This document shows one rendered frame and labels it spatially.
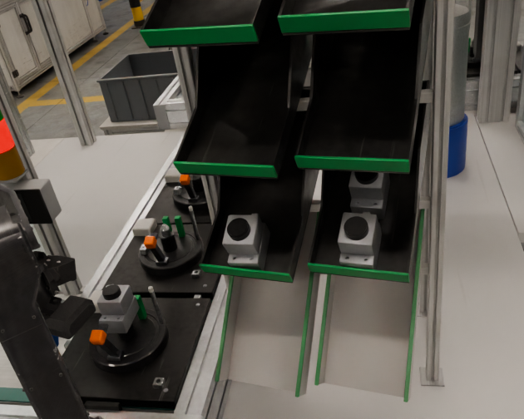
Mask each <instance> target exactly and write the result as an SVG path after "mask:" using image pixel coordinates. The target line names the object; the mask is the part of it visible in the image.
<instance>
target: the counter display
mask: <svg viewBox="0 0 524 419"><path fill-rule="evenodd" d="M14 191H15V192H16V194H21V195H22V198H23V200H24V203H25V205H26V206H27V210H28V212H29V214H30V216H31V218H32V222H29V223H30V224H52V223H53V222H52V218H51V215H50V214H49V212H48V209H47V206H46V204H45V201H44V199H43V198H42V194H41V191H40V190H39V189H35V190H14Z"/></svg>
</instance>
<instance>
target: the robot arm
mask: <svg viewBox="0 0 524 419"><path fill-rule="evenodd" d="M40 246H41V245H40V244H39V243H38V242H37V238H36V236H35V234H34V233H33V227H31V225H30V223H29V221H28V217H27V216H26V214H25V212H24V210H23V208H22V205H21V200H19V199H18V197H17V194H16V192H15V191H14V190H12V189H9V188H8V187H6V186H3V185H0V343H1V345H2V348H3V350H4V352H5V353H6V355H7V358H8V360H9V362H10V363H11V365H12V368H13V370H14V372H15V373H16V375H17V378H18V380H19V382H20V383H21V385H22V388H23V389H22V391H23V392H25V393H26V395H27V398H28V400H29V402H30V403H31V405H32V408H33V410H34V411H35V413H36V415H37V418H38V419H104V418H102V417H100V416H97V417H95V418H93V417H90V416H89V415H90V413H89V412H87V410H86V408H85V406H84V404H83V402H82V400H81V398H80V395H79V393H78V391H77V389H76V387H75V384H74V382H73V380H72V378H71V376H70V373H69V371H68V368H67V367H66V365H65V363H64V361H63V359H64V357H63V356H61V354H60V352H59V350H58V348H57V347H58V345H59V339H58V337H60V338H65V339H71V338H72V337H73V336H74V335H75V334H76V333H77V331H78V330H79V329H80V328H81V327H82V326H83V325H84V323H85V322H86V321H87V320H88V319H89V318H90V317H91V316H92V314H94V312H95V311H96V307H95V305H94V303H93V301H92V300H91V299H88V298H81V297H77V296H72V295H70V296H69V297H68V298H67V299H66V300H65V301H64V302H63V303H61V301H62V299H61V298H58V297H54V296H55V295H58V294H59V291H60V290H59V288H58V286H60V285H62V284H65V283H67V282H69V281H74V280H76V279H77V272H76V263H75V259H74V258H69V257H64V256H58V255H54V256H52V255H48V256H46V254H45V253H44V252H41V251H33V250H34V249H38V248H40ZM32 251H33V252H32Z"/></svg>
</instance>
